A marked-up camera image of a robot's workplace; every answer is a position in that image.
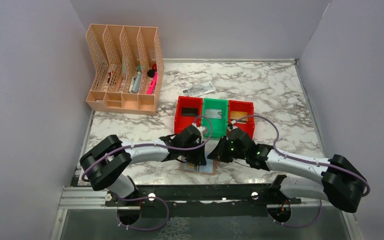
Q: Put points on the black card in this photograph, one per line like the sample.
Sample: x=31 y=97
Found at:
x=189 y=112

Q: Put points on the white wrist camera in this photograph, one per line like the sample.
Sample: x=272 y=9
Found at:
x=232 y=125
x=203 y=130

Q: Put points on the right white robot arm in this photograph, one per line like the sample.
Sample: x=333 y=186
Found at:
x=334 y=180

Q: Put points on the tan leather card holder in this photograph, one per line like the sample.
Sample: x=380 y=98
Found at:
x=209 y=169

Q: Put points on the pink highlighter pen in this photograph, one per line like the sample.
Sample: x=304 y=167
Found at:
x=153 y=84

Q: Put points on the left red plastic bin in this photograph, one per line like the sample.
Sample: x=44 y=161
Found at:
x=182 y=122

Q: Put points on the grey green marker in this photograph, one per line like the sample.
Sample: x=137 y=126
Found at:
x=136 y=81

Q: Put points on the peach plastic file organizer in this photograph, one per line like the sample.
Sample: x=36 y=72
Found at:
x=116 y=52

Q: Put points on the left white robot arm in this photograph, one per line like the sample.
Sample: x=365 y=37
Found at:
x=104 y=164

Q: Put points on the clear protractor ruler packet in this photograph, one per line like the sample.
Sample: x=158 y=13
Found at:
x=199 y=89

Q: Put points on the right red plastic bin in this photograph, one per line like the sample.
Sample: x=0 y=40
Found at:
x=243 y=106

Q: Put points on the silver VIP card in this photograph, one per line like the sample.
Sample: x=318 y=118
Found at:
x=213 y=113

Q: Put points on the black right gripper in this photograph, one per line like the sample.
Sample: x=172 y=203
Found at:
x=219 y=152

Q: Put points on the gold card with stripe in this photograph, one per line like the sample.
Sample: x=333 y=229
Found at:
x=236 y=115

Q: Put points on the green plastic bin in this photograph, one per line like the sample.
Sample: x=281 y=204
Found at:
x=219 y=126

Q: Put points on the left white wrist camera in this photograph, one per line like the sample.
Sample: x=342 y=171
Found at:
x=203 y=130

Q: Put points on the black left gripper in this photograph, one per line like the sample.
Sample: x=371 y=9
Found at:
x=195 y=156

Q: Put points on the red plastic bin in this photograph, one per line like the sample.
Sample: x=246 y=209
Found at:
x=182 y=122
x=243 y=106

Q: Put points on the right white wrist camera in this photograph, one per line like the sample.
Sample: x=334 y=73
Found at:
x=232 y=125

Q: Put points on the black binder clip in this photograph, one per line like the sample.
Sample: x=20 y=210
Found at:
x=153 y=71

